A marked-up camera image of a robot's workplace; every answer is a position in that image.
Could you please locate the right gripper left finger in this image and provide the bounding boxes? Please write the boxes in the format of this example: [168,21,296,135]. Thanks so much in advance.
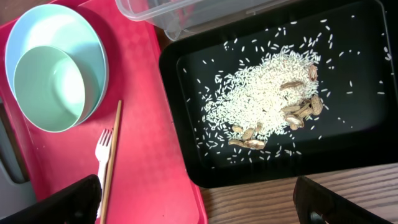
[1,174,102,224]

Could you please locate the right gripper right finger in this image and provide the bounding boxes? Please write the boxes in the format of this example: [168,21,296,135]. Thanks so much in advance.
[293,176,391,224]

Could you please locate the mint green bowl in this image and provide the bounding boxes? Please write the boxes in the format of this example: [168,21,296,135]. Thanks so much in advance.
[13,45,99,133]

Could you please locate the rice and peanut shells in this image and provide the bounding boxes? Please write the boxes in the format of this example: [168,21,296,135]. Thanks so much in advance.
[202,41,325,151]

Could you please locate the grey dishwasher rack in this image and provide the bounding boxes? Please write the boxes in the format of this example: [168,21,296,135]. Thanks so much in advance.
[1,104,37,218]

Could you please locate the white plastic fork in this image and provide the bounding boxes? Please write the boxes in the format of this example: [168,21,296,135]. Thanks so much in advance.
[95,129,113,218]

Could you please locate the wooden chopstick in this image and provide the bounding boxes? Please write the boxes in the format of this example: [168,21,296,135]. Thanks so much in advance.
[100,100,122,224]

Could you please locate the red plastic tray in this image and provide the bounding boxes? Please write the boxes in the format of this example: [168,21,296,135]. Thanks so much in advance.
[1,0,207,223]

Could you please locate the black tray bin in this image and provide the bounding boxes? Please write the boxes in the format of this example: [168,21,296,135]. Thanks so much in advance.
[159,1,397,188]

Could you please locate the light blue plate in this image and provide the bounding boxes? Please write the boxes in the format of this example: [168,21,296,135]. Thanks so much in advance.
[4,4,109,124]

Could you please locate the clear plastic bin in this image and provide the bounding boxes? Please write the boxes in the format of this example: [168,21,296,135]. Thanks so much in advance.
[116,0,290,41]

